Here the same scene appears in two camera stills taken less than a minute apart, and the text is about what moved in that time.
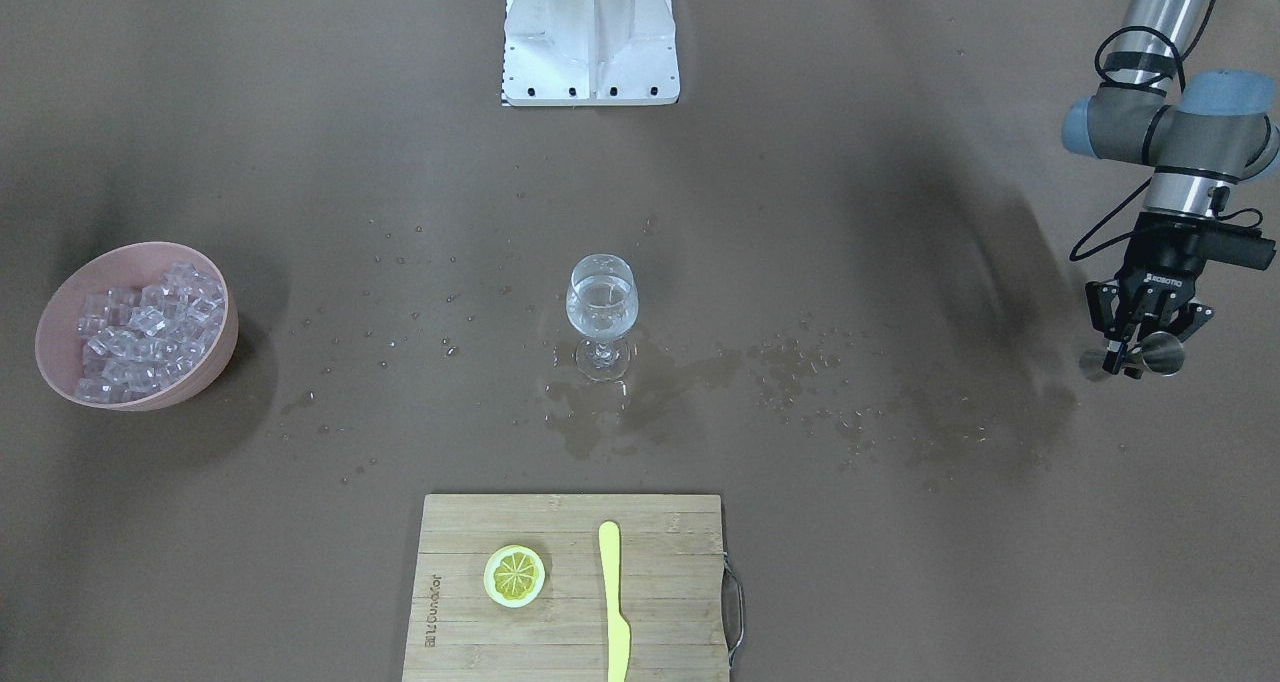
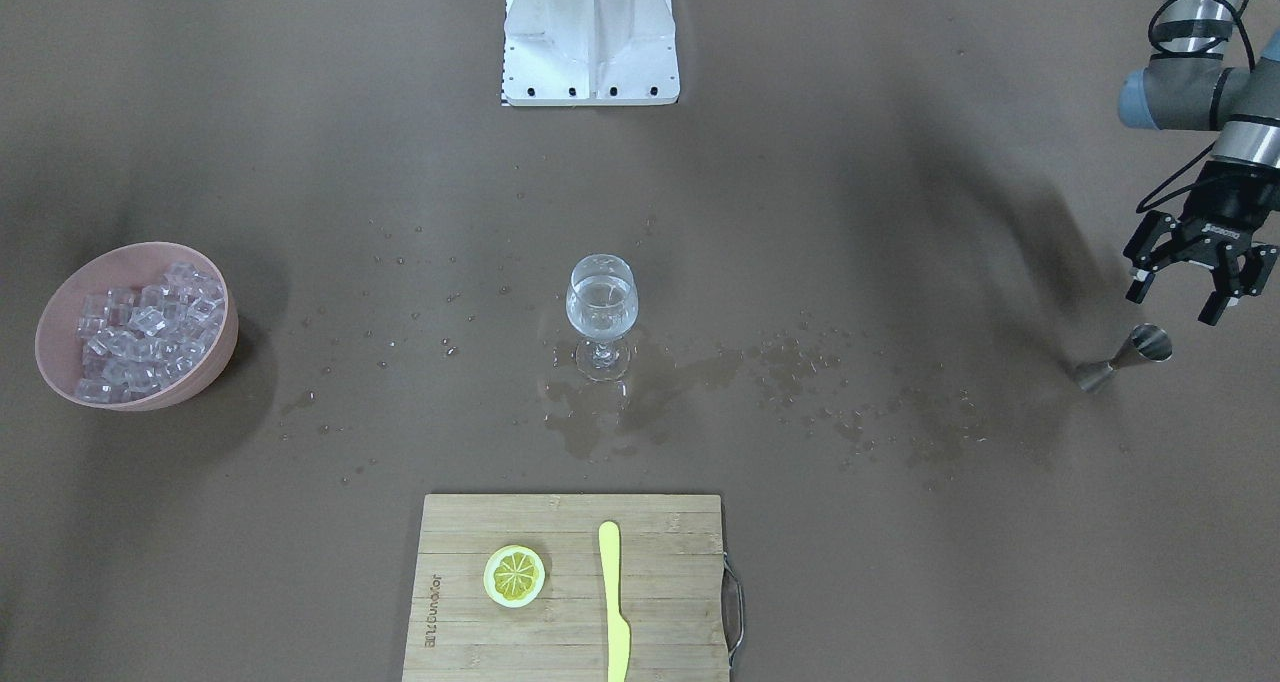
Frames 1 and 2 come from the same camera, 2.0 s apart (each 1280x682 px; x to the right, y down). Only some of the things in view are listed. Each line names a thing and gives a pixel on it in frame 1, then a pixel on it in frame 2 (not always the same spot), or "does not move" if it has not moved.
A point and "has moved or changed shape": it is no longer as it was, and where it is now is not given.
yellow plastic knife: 619,631 does not move
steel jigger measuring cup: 1163,354 has moved or changed shape
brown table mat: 841,284 does not move
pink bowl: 58,343 does not move
